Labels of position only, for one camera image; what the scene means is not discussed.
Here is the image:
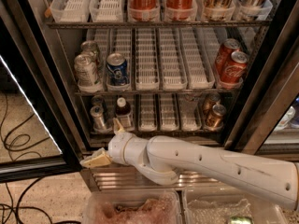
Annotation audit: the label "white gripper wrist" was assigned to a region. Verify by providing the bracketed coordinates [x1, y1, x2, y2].
[80, 118, 135, 168]

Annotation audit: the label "silver redbull can front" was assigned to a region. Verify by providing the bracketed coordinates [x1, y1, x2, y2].
[90, 105, 107, 131]

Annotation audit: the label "silver redbull can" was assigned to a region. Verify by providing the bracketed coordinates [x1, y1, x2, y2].
[91, 95, 107, 112]
[90, 105, 107, 131]

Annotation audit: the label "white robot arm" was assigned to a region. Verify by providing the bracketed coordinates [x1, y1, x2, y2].
[80, 119, 299, 211]

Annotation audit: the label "steel fridge base grille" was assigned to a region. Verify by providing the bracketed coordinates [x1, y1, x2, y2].
[79, 147, 299, 192]

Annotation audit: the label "silver redbull can rear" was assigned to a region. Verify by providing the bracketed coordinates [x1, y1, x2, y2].
[91, 95, 107, 112]

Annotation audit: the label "open fridge glass door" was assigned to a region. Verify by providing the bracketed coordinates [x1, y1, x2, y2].
[0, 0, 81, 183]

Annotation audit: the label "blue pepsi can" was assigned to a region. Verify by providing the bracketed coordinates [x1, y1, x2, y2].
[107, 52, 128, 86]

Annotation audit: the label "white can front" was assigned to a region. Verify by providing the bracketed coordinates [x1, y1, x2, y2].
[74, 54, 99, 87]

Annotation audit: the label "white can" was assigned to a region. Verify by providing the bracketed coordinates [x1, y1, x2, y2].
[74, 54, 99, 87]
[80, 40, 100, 65]

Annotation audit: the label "white can rear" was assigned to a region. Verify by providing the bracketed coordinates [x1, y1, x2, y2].
[80, 40, 100, 65]

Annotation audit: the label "gold can front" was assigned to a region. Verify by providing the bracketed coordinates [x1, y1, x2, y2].
[206, 104, 226, 128]

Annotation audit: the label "gold can rear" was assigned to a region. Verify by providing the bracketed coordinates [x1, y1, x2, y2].
[202, 92, 221, 114]

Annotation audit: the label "red coke can front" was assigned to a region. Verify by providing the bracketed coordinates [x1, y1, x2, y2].
[220, 50, 248, 83]

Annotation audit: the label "red coke can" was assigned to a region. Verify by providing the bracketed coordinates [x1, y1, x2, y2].
[220, 50, 248, 83]
[215, 38, 241, 74]

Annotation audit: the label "green can in bin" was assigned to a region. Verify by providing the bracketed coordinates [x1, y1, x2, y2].
[227, 217, 253, 224]

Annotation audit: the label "red coke can rear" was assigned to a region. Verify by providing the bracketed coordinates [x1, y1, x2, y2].
[215, 38, 241, 74]

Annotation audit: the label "brown bottle white cap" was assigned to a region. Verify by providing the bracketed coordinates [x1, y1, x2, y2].
[115, 97, 134, 129]

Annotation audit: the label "left clear plastic bin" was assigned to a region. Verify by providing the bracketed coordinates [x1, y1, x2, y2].
[81, 189, 182, 224]

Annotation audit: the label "clear plastic bin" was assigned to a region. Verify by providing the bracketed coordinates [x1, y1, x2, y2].
[81, 189, 182, 224]
[182, 184, 287, 224]

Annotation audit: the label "right clear plastic bin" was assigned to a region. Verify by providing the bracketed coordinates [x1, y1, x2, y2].
[182, 184, 287, 224]

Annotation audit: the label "black floor cable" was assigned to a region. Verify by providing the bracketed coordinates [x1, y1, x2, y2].
[0, 175, 82, 224]

